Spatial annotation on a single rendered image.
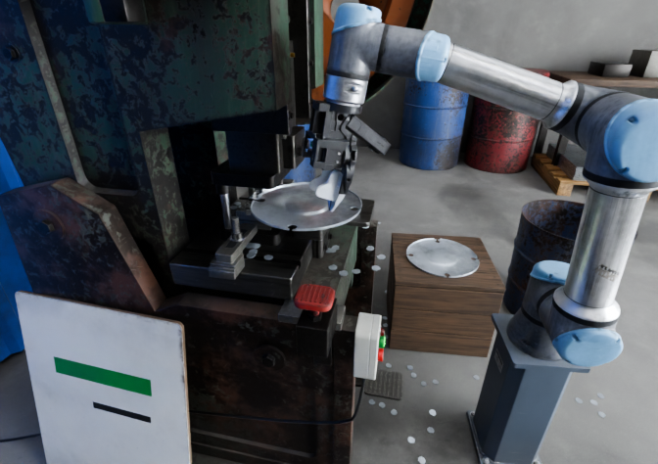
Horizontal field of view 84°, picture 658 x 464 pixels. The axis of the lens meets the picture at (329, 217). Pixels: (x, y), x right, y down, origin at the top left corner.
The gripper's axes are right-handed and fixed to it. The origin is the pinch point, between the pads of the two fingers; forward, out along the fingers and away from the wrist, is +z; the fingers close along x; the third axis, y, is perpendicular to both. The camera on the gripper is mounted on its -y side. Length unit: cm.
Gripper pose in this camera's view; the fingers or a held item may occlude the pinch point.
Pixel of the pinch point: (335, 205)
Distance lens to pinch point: 75.0
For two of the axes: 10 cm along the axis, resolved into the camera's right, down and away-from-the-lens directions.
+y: -9.3, 0.0, -3.8
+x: 3.4, 4.3, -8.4
